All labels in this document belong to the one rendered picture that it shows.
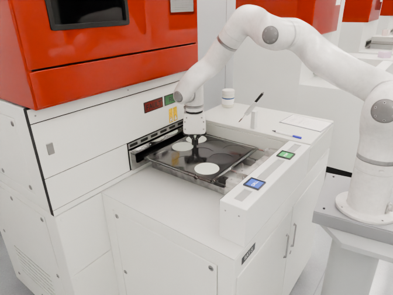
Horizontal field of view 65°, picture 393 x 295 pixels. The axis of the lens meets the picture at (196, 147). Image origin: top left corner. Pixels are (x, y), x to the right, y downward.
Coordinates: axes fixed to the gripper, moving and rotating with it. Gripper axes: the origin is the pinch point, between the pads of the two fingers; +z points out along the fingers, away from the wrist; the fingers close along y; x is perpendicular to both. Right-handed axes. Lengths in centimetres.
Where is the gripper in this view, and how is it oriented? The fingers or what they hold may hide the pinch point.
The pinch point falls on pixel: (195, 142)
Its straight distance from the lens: 143.9
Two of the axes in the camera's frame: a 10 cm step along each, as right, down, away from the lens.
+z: 0.2, 9.1, 4.2
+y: 10.0, 0.0, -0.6
